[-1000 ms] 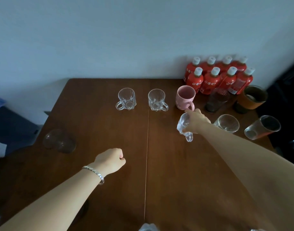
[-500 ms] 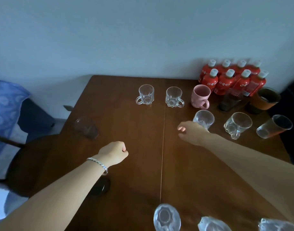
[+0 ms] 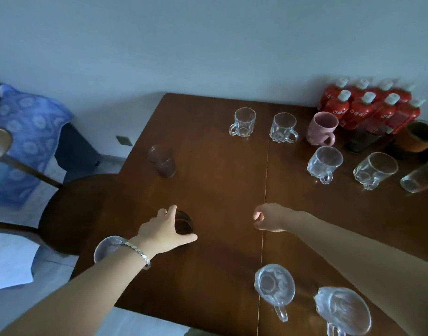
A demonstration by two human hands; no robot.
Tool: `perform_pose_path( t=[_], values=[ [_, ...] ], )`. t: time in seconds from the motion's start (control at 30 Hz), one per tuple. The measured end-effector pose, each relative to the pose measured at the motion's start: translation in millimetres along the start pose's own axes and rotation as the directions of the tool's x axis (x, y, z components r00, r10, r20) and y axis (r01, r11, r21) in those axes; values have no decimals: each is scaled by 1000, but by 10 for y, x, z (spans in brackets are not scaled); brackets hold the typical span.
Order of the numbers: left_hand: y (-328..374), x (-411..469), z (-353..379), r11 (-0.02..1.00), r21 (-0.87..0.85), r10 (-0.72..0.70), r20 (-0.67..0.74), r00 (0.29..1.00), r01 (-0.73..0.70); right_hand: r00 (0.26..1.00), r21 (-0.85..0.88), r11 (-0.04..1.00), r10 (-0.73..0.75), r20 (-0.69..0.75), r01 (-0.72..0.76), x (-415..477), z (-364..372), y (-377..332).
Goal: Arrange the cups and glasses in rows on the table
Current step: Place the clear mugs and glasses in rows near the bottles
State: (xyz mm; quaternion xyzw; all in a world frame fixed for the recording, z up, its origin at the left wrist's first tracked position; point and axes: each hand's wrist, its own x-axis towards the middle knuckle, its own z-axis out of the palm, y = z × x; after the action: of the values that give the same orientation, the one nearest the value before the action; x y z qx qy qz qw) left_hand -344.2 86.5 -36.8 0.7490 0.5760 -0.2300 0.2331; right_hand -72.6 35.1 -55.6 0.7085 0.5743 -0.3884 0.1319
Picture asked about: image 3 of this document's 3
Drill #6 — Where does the person's right hand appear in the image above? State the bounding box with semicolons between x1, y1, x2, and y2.
252;203;302;233

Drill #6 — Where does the person's left hand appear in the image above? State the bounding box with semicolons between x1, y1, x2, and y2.
135;204;199;258

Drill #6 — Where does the dark smoky wide cup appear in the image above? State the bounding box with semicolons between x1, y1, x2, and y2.
173;210;195;237

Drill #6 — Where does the clear glass mug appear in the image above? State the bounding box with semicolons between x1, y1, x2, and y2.
352;152;399;191
306;146;344;185
313;286;372;336
93;235;128;265
228;107;257;138
254;264;296;323
269;112;299;144

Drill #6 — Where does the small smoky glass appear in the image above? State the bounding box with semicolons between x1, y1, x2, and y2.
147;144;177;179

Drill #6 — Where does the pink ceramic mug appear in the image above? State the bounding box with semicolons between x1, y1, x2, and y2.
306;112;340;147

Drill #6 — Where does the dark smoky tall glass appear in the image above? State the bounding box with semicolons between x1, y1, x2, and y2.
346;118;393;154

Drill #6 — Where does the clear tumbler with red print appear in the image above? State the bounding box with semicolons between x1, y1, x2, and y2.
400;158;428;194

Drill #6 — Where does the brown banded glass cup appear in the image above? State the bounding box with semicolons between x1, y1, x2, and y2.
392;119;428;160

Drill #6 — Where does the person's left forearm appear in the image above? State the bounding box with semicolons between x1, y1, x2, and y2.
0;241;150;336

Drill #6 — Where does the person's right forearm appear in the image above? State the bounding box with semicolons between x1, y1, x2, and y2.
289;210;428;336

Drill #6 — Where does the brown wooden table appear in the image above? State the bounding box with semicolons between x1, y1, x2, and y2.
70;93;428;336

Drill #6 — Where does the dark wooden chair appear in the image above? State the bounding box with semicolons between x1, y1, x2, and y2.
0;126;130;257

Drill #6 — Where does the group of red drink bottles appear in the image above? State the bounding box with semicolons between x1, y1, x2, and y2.
317;77;426;134

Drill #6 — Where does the white sheet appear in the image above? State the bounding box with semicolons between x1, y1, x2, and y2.
0;231;40;292

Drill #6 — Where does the blue floral pillow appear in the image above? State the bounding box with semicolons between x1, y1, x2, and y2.
0;84;74;207

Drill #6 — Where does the silver link bracelet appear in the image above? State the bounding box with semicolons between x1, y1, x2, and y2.
121;240;152;271

